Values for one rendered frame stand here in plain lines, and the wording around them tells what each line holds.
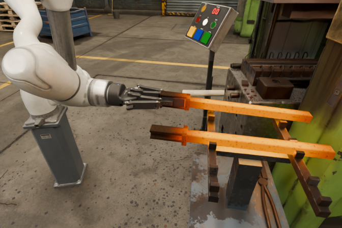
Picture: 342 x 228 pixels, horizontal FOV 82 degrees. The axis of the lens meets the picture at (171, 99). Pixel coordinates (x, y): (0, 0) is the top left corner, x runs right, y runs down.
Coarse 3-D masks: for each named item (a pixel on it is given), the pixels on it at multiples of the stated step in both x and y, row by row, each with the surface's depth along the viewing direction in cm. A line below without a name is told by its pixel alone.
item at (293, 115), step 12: (168, 96) 60; (180, 96) 59; (180, 108) 61; (204, 108) 60; (216, 108) 59; (228, 108) 59; (240, 108) 58; (252, 108) 58; (264, 108) 59; (276, 108) 59; (300, 120) 58
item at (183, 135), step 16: (160, 128) 54; (176, 128) 54; (208, 144) 52; (224, 144) 51; (240, 144) 50; (256, 144) 50; (272, 144) 49; (288, 144) 49; (304, 144) 49; (320, 144) 49
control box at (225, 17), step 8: (200, 8) 146; (208, 8) 138; (216, 8) 131; (224, 8) 125; (232, 8) 121; (200, 16) 143; (208, 16) 136; (216, 16) 129; (224, 16) 123; (232, 16) 124; (192, 24) 149; (200, 24) 141; (208, 24) 134; (216, 24) 127; (224, 24) 125; (208, 32) 132; (216, 32) 125; (224, 32) 127; (192, 40) 144; (200, 40) 137; (216, 40) 128; (208, 48) 129; (216, 48) 131
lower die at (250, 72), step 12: (252, 60) 101; (264, 60) 101; (276, 60) 101; (288, 60) 101; (300, 60) 101; (312, 60) 101; (252, 72) 93; (264, 72) 89; (276, 72) 89; (288, 72) 89; (300, 72) 89; (252, 84) 93; (300, 84) 92
